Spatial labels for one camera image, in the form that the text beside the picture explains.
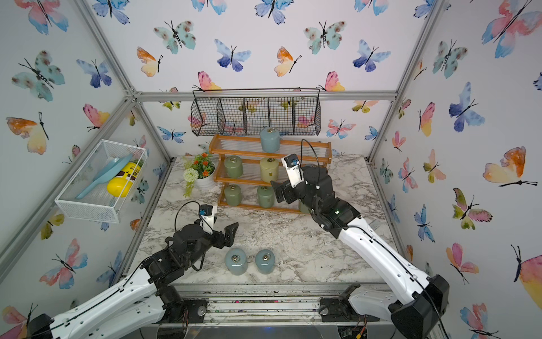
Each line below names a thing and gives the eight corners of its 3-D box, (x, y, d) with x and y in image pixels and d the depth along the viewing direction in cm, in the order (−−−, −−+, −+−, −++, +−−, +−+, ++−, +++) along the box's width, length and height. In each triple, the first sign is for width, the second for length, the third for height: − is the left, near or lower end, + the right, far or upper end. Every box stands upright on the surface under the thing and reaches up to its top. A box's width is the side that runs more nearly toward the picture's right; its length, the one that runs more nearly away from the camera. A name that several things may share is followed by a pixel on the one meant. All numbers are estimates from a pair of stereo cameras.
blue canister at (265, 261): (256, 274, 84) (254, 266, 77) (257, 258, 88) (255, 249, 81) (275, 274, 84) (274, 266, 77) (275, 258, 88) (275, 249, 81)
